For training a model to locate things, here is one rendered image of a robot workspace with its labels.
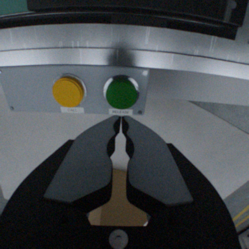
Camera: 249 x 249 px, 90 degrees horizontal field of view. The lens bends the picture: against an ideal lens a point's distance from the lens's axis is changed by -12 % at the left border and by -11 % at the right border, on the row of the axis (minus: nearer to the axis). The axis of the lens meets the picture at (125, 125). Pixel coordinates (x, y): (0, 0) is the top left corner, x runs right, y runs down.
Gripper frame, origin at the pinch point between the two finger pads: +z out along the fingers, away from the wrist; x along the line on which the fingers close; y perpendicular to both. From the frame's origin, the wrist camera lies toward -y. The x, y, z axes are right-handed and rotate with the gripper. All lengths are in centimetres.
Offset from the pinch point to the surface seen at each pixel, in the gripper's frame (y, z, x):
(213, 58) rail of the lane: -4.9, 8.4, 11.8
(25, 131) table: 15.1, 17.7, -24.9
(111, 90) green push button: -0.1, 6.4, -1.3
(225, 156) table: 22.4, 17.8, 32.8
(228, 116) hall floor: 52, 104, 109
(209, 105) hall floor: 42, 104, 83
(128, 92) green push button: 0.0, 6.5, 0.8
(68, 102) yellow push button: 1.7, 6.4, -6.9
